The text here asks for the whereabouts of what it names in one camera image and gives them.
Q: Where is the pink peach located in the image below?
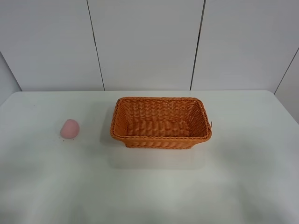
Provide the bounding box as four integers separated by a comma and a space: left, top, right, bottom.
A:
60, 119, 80, 139

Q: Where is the orange woven basket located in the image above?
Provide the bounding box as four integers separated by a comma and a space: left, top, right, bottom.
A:
110, 97, 212, 149

